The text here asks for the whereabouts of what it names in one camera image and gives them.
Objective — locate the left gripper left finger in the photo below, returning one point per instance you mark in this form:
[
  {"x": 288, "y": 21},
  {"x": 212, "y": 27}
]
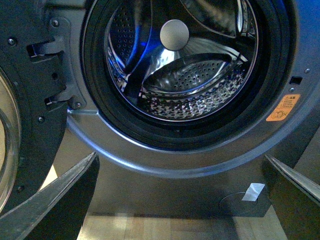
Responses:
[{"x": 58, "y": 211}]

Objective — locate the grey front-load washing machine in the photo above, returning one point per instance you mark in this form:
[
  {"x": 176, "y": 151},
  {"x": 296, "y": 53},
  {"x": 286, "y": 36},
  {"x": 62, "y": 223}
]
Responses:
[{"x": 173, "y": 95}]

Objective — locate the washing machine door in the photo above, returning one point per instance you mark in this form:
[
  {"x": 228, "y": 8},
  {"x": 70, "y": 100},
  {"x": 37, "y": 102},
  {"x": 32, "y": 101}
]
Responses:
[{"x": 30, "y": 60}]

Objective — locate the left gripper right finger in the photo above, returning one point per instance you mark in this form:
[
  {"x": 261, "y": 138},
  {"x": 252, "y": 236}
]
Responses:
[{"x": 295, "y": 199}]

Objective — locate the white paper tag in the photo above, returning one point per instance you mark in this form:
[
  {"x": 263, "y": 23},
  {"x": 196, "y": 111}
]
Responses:
[{"x": 253, "y": 192}]

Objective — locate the orange warning sticker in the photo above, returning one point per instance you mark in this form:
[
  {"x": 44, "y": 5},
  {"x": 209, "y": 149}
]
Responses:
[{"x": 283, "y": 108}]

